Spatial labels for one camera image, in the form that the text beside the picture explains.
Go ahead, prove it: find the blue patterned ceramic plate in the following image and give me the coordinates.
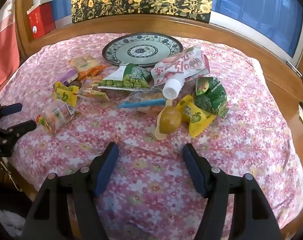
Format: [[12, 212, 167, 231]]
[[102, 32, 184, 67]]

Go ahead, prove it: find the clear packet with orange snack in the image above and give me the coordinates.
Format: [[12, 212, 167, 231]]
[[78, 76, 110, 102]]

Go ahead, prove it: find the yellow candy packet green apple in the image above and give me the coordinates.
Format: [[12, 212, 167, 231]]
[[176, 94, 217, 138]]

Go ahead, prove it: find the red box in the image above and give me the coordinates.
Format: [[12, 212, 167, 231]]
[[27, 0, 56, 40]]

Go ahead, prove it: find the olive green jelly cup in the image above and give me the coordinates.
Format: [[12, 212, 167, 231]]
[[154, 99, 182, 140]]

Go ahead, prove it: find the clear bag with blue clip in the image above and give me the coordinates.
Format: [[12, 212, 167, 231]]
[[116, 89, 167, 113]]

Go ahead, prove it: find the blue tinted window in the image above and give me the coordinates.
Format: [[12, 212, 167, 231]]
[[211, 0, 303, 60]]

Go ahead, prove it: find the purple snack packet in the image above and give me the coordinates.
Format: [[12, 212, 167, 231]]
[[57, 69, 79, 85]]

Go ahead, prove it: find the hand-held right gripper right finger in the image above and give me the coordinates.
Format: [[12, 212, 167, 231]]
[[183, 143, 283, 240]]

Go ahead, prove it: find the pink floral blanket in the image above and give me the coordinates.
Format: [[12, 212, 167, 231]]
[[0, 34, 303, 240]]

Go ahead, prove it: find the clear multicolour candy packet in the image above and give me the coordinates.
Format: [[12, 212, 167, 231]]
[[36, 100, 77, 134]]

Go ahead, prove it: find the small yellow candy packet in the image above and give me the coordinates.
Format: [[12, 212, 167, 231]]
[[54, 81, 80, 108]]

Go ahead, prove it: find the green crinkled snack packet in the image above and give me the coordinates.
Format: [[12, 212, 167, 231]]
[[193, 76, 229, 119]]

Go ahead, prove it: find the wooden window ledge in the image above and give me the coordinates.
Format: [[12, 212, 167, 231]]
[[15, 0, 303, 140]]

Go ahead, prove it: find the white pink spout pouch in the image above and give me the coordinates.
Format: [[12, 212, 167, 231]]
[[151, 45, 211, 100]]

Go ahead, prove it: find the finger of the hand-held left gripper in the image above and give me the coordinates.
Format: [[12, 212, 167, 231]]
[[5, 119, 37, 142], [0, 103, 23, 117]]

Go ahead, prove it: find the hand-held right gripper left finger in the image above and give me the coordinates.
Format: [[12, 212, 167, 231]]
[[21, 142, 120, 240]]

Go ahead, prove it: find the sunflower field painting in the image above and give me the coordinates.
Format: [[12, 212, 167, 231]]
[[71, 0, 214, 23]]

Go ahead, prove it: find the pink hanging cloth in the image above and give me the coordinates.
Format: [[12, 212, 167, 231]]
[[0, 0, 20, 90]]

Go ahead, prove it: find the green pea snack packet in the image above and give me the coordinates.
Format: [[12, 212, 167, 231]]
[[98, 62, 152, 90]]

